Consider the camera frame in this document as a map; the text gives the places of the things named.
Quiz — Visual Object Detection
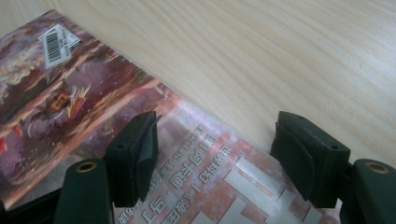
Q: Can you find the red glossy magazine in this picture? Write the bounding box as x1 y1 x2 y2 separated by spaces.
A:
0 8 344 224

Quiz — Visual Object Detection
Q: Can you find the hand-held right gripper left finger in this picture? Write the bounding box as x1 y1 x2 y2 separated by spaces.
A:
102 110 161 209

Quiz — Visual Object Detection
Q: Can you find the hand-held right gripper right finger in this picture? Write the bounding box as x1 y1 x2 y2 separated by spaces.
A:
269 110 352 209

